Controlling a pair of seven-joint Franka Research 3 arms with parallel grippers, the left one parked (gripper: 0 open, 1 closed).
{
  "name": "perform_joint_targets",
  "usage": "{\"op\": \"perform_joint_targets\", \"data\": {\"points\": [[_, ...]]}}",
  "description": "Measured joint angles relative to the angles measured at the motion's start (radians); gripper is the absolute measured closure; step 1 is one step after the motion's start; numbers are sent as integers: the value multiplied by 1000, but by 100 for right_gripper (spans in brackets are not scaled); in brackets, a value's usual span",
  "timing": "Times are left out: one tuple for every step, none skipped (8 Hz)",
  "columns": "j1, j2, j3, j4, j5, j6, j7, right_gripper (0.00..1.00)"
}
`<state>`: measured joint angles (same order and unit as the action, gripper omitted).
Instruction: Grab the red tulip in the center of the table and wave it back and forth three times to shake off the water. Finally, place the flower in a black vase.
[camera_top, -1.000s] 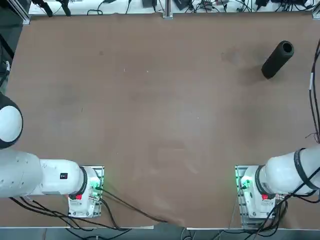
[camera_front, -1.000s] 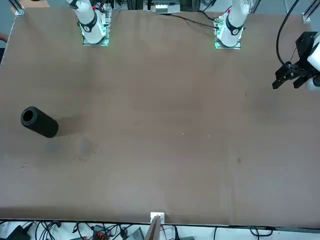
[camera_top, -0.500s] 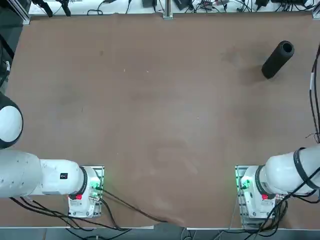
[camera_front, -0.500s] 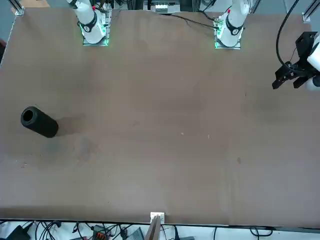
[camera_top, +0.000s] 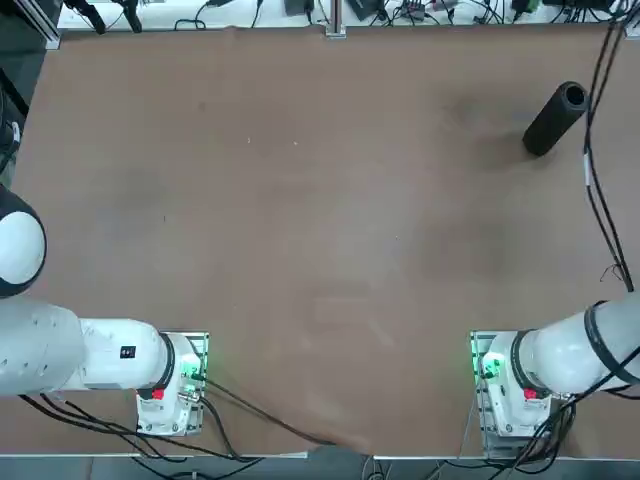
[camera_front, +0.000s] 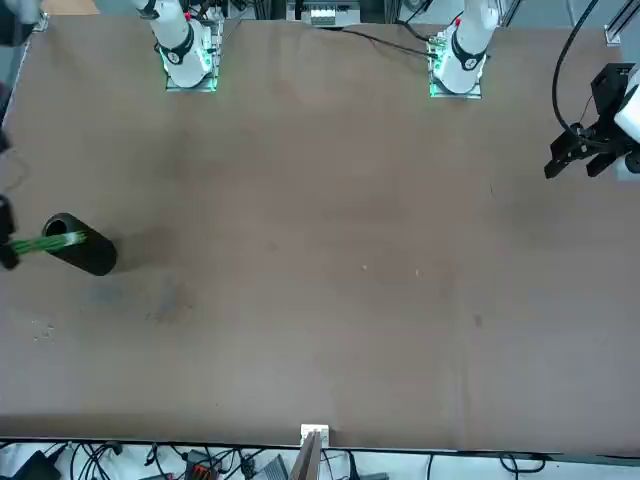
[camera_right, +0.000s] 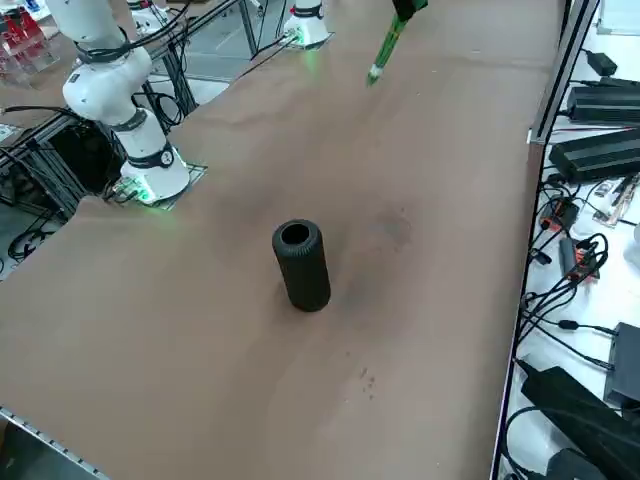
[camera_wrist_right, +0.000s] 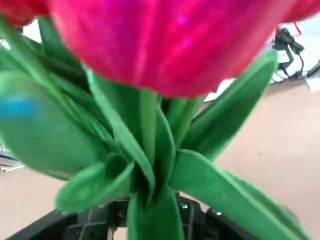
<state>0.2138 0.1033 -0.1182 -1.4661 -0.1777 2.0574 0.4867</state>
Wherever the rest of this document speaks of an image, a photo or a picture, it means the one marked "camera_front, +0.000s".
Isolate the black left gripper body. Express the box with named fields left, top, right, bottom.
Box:
left=582, top=62, right=639, bottom=157

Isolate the red tulip bouquet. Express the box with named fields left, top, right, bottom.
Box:
left=8, top=230, right=90, bottom=262

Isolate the black cylindrical vase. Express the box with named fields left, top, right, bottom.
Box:
left=40, top=212, right=119, bottom=278

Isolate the black power adapter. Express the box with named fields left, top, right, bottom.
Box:
left=8, top=449, right=64, bottom=480

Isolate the black orange power strip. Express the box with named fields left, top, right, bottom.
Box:
left=182, top=448, right=224, bottom=480

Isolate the grey flat box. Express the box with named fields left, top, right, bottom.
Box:
left=257, top=454, right=290, bottom=480

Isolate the white socket block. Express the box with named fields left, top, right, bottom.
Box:
left=299, top=423, right=332, bottom=447

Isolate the brown wooden board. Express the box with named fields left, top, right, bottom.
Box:
left=288, top=430, right=324, bottom=480

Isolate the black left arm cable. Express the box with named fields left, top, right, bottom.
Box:
left=551, top=0, right=601, bottom=135

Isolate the aluminium corner bracket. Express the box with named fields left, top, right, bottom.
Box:
left=603, top=4, right=640, bottom=47

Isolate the thin black table cable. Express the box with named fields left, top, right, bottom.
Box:
left=309, top=24, right=437, bottom=57

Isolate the black tangled floor cable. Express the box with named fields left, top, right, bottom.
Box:
left=67, top=440, right=129, bottom=480

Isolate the black looped floor cable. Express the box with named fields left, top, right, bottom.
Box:
left=499, top=452, right=550, bottom=475

